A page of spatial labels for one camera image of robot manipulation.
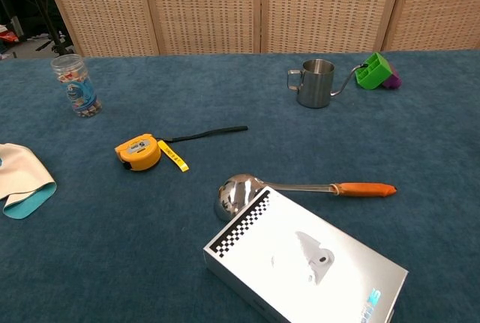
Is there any white and teal cloth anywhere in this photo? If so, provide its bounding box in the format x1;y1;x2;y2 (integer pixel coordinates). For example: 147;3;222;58
0;142;58;220

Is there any steel ladle orange handle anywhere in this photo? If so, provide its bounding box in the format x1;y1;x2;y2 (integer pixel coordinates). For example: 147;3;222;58
214;173;398;223

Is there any steel gooseneck pitcher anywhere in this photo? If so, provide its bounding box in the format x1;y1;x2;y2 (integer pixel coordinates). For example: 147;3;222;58
286;58;371;109

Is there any wicker folding screen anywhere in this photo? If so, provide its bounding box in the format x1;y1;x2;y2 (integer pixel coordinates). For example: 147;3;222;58
39;0;480;57

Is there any purple plastic block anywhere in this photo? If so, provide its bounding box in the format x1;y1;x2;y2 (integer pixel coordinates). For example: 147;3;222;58
381;62;403;91

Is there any white box checker print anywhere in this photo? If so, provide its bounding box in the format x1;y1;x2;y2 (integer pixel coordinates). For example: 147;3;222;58
202;185;410;323

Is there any yellow tape measure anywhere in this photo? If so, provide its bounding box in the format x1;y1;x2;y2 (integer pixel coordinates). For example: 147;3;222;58
114;125;249;173

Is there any blue carpet table mat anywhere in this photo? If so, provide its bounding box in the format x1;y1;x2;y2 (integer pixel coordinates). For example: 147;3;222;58
0;49;480;323

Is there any green plastic compartment block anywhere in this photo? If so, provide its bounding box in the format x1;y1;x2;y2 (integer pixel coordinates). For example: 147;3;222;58
354;52;394;91

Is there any clear cartoon print jar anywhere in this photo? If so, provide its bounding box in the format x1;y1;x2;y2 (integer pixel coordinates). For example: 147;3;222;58
50;53;103;118

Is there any black tripod stand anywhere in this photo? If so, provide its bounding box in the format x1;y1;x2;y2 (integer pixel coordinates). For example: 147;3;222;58
22;0;75;56

